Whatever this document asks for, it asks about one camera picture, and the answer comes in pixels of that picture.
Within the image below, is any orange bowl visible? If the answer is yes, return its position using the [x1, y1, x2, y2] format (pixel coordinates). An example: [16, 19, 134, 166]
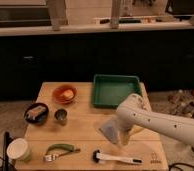
[52, 84, 77, 104]

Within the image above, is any black cable on floor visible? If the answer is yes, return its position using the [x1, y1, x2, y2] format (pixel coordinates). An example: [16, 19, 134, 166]
[168, 162, 194, 171]

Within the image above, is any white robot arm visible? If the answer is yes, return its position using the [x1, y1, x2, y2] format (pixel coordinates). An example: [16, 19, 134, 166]
[116, 93, 194, 147]

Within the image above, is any black stand left edge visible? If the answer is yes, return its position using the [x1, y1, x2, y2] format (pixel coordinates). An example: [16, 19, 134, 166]
[2, 132, 13, 171]

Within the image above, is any white lidded container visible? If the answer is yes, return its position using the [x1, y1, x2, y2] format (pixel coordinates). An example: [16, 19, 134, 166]
[7, 138, 31, 162]

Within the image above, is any yellow bread roll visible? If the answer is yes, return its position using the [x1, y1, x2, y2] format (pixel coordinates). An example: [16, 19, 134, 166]
[61, 89, 74, 100]

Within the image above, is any green plastic tray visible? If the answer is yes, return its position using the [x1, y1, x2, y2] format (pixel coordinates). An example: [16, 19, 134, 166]
[92, 74, 142, 109]

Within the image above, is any small metal cup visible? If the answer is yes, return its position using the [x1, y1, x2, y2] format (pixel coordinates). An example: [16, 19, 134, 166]
[54, 109, 67, 125]

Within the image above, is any grey towel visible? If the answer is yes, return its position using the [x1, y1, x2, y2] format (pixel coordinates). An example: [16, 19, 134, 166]
[99, 119, 118, 144]

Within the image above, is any brown sandwich block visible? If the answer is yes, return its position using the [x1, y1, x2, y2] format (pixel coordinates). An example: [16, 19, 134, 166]
[27, 106, 46, 119]

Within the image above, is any white handled dish brush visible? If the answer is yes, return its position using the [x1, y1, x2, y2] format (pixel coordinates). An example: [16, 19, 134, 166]
[92, 150, 142, 165]

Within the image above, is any spice jar rack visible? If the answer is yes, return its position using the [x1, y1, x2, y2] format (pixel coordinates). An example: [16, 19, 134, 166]
[168, 90, 194, 119]

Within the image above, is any green bean pod toy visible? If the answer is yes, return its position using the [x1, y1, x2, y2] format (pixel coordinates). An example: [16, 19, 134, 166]
[45, 143, 75, 155]

